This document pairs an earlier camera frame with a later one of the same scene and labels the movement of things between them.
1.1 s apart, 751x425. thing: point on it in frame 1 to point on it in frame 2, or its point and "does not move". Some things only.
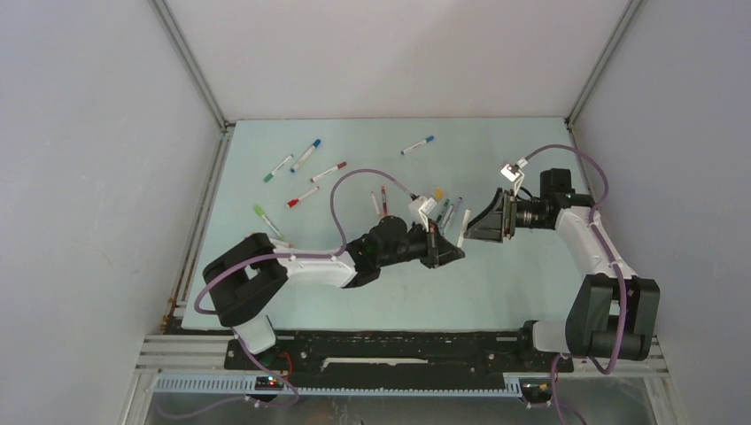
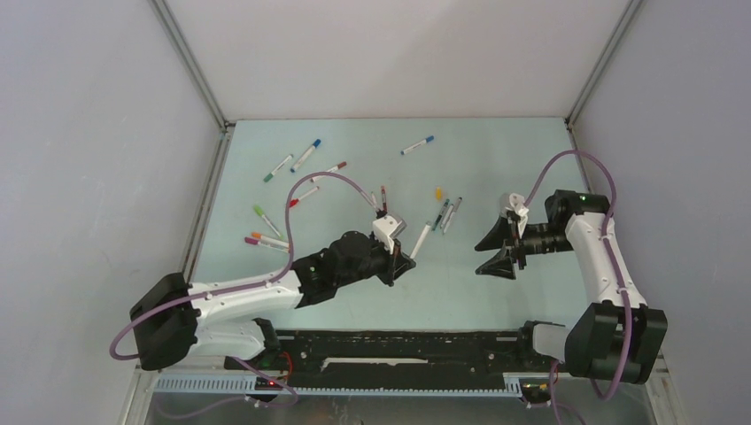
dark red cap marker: (333, 169) does not move
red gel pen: (384, 201) does not move
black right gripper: (500, 213) to (501, 265)
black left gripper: (439, 251) to (394, 266)
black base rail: (406, 359) does not move
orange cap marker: (282, 243) does not move
